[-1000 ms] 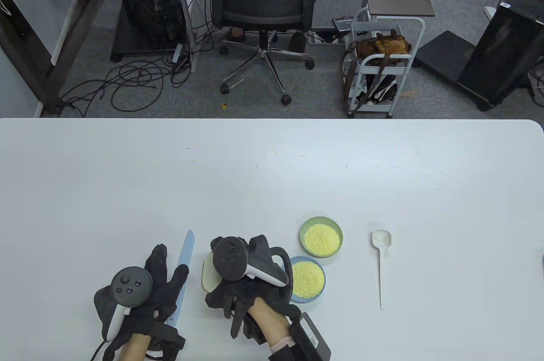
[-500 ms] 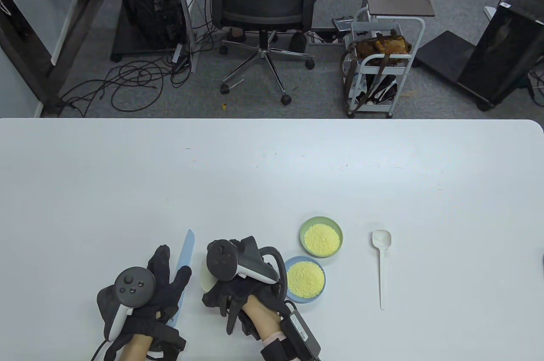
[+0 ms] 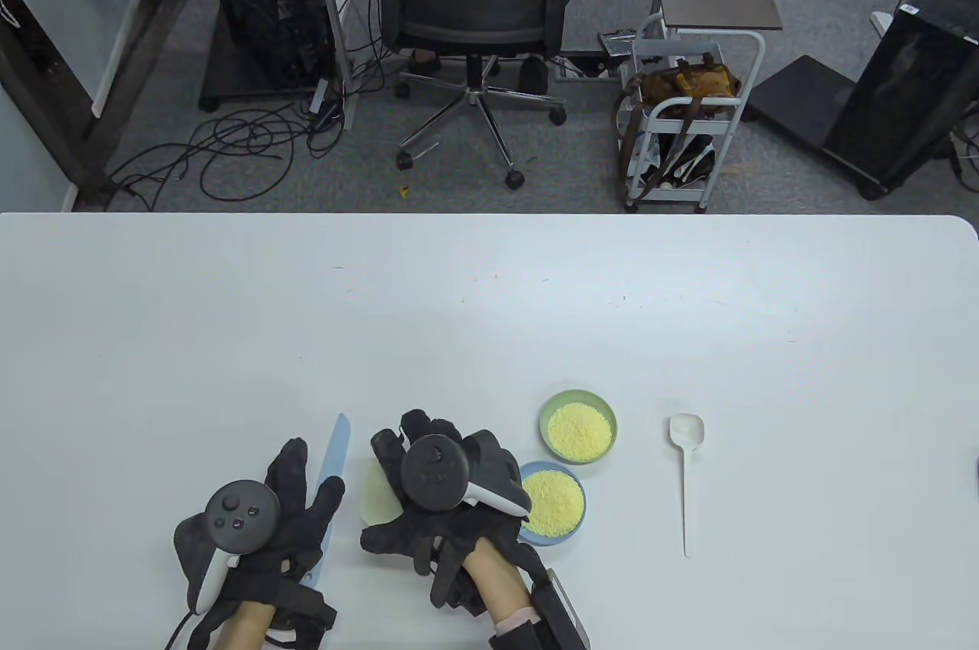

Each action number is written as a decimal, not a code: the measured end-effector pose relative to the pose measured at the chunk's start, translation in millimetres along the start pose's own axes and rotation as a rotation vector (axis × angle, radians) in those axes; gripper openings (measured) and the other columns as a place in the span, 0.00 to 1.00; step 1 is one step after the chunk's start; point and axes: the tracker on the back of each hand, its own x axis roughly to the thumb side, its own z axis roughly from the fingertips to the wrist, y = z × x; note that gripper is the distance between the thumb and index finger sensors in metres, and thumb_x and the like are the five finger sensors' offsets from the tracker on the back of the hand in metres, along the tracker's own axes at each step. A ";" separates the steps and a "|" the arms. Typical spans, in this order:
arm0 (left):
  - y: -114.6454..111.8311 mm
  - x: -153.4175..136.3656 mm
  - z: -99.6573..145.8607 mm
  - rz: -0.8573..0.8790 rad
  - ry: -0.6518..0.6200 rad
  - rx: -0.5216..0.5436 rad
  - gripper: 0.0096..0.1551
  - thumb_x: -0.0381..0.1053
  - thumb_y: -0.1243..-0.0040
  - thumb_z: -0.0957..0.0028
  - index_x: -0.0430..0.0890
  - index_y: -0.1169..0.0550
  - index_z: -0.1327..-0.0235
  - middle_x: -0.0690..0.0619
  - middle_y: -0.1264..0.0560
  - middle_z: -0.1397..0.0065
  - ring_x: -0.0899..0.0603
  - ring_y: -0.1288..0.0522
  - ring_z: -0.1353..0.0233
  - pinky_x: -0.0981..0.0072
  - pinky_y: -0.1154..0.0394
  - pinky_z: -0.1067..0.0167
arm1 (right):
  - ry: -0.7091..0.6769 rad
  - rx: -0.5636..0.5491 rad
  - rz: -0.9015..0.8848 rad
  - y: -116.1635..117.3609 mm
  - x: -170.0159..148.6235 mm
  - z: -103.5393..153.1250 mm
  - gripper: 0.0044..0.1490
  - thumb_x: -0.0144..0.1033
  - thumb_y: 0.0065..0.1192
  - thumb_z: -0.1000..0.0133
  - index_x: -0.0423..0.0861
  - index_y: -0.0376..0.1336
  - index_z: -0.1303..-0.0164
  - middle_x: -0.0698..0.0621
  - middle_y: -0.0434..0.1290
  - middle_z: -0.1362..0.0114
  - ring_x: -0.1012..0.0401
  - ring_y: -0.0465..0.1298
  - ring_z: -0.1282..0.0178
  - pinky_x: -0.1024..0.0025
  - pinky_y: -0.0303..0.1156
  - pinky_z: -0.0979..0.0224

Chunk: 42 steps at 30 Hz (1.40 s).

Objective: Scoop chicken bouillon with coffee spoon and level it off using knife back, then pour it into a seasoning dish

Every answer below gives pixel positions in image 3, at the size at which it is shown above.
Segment green round dish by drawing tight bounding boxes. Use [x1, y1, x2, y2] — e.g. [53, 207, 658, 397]
[539, 390, 619, 466]

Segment black white right controller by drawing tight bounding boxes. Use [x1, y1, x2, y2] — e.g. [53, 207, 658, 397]
[401, 435, 530, 517]

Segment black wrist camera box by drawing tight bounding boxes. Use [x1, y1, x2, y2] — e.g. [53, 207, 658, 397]
[489, 570, 591, 650]

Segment person's left forearm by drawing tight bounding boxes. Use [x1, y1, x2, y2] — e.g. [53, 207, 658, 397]
[210, 600, 276, 650]

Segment black white strap bag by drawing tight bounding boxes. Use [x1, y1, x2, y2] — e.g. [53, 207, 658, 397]
[639, 134, 716, 190]

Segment black white controller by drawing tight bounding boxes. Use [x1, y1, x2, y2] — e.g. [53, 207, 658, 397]
[174, 479, 281, 615]
[401, 435, 530, 517]

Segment light blue plastic knife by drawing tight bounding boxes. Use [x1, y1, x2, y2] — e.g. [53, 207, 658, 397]
[298, 413, 352, 590]

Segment person's right hand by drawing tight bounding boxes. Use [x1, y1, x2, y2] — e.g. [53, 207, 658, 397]
[359, 409, 530, 609]

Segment brown leather bag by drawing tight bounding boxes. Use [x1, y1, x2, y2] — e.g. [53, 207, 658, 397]
[639, 54, 743, 119]

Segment black floor cables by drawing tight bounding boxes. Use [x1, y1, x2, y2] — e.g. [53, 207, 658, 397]
[103, 103, 349, 211]

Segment person's left hand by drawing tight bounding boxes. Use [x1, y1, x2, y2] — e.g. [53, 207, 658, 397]
[174, 438, 346, 609]

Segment white coffee spoon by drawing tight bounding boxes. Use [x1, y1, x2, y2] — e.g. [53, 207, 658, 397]
[669, 414, 705, 559]

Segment pale green container lid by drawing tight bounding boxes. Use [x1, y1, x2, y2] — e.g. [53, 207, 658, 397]
[361, 460, 405, 527]

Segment dark wooden desk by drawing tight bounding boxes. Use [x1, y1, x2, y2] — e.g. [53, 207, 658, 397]
[0, 0, 211, 211]

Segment person's right forearm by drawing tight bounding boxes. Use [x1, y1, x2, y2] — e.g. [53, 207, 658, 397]
[463, 537, 536, 624]

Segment white metal desk leg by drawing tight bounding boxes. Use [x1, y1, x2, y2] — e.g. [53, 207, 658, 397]
[306, 0, 357, 132]

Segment white rolling cart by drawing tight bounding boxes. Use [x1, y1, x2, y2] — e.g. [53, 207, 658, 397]
[618, 14, 766, 213]

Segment black white left controller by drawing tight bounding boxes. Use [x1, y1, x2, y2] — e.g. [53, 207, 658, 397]
[174, 479, 281, 615]

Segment black flat platform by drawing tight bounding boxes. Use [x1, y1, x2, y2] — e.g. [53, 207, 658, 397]
[743, 55, 856, 154]

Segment blue round dish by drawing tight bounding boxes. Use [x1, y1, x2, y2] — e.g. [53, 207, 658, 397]
[516, 460, 588, 548]

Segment black glove cable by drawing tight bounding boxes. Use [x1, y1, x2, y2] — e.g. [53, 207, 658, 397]
[164, 608, 196, 650]

